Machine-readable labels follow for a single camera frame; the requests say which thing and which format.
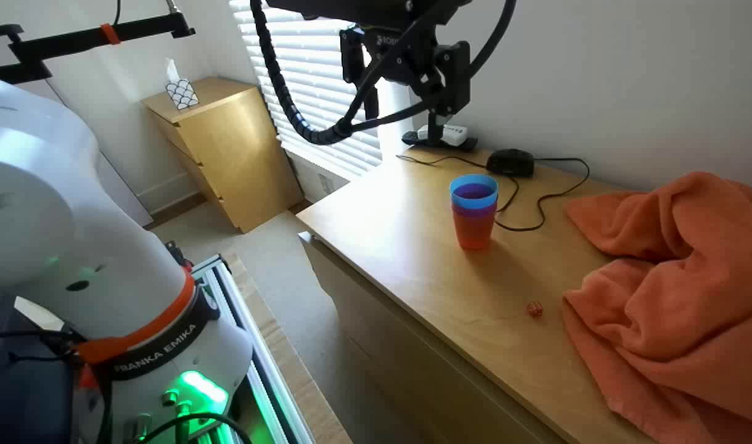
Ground black corrugated cable conduit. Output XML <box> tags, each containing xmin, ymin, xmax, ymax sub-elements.
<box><xmin>249</xmin><ymin>0</ymin><xmax>518</xmax><ymax>148</ymax></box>

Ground black computer mouse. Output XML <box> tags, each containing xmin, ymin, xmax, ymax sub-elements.
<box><xmin>487</xmin><ymin>148</ymin><xmax>535</xmax><ymax>179</ymax></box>

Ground white window blinds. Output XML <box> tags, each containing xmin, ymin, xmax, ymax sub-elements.
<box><xmin>227</xmin><ymin>0</ymin><xmax>382</xmax><ymax>181</ymax></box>

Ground patterned tissue box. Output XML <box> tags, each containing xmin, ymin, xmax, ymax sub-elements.
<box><xmin>165</xmin><ymin>62</ymin><xmax>198</xmax><ymax>111</ymax></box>

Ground wooden side cabinet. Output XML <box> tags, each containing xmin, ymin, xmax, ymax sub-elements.
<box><xmin>146</xmin><ymin>78</ymin><xmax>303</xmax><ymax>233</ymax></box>

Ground wooden dresser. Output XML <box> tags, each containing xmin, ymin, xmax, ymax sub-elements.
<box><xmin>298</xmin><ymin>154</ymin><xmax>648</xmax><ymax>444</ymax></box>

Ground orange plastic cup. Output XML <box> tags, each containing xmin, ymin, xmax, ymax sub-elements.
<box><xmin>453</xmin><ymin>212</ymin><xmax>494</xmax><ymax>252</ymax></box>

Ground white handheld device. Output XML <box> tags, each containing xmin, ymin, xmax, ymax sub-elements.
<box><xmin>416</xmin><ymin>123</ymin><xmax>469</xmax><ymax>146</ymax></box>

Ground orange towel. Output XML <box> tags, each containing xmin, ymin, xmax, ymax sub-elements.
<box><xmin>563</xmin><ymin>174</ymin><xmax>752</xmax><ymax>444</ymax></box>

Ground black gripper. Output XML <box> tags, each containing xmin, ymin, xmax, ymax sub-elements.
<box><xmin>340</xmin><ymin>25</ymin><xmax>471</xmax><ymax>117</ymax></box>

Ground black mouse cable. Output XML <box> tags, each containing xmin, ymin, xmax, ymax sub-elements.
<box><xmin>494</xmin><ymin>157</ymin><xmax>594</xmax><ymax>236</ymax></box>

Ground small red crumb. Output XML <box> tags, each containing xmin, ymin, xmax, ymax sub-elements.
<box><xmin>529</xmin><ymin>303</ymin><xmax>546</xmax><ymax>318</ymax></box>

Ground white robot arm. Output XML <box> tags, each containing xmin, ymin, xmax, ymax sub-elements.
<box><xmin>0</xmin><ymin>79</ymin><xmax>252</xmax><ymax>442</ymax></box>

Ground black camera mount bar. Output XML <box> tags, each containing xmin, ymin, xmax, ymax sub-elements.
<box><xmin>0</xmin><ymin>14</ymin><xmax>193</xmax><ymax>84</ymax></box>

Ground blue plastic cup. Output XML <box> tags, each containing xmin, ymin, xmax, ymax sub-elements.
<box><xmin>450</xmin><ymin>176</ymin><xmax>498</xmax><ymax>212</ymax></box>

